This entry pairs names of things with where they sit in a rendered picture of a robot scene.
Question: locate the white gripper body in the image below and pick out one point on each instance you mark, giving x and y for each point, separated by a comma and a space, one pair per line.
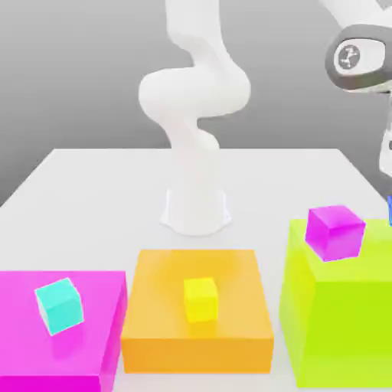
386, 163

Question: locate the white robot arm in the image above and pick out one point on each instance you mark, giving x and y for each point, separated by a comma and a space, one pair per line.
193, 98

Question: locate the small blue cube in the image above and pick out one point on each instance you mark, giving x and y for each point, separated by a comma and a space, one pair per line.
390, 211

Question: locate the small purple cube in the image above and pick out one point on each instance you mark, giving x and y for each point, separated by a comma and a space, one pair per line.
335, 234

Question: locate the small yellow cube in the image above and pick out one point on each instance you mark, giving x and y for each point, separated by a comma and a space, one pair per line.
200, 300

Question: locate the small cyan cube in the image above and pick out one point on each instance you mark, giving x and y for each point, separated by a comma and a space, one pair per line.
59, 306

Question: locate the large lime green box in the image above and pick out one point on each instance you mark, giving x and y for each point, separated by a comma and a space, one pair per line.
343, 330

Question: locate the large orange box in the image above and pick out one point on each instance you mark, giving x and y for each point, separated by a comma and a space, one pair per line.
196, 346

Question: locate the large magenta box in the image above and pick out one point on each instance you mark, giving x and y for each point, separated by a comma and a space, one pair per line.
27, 352

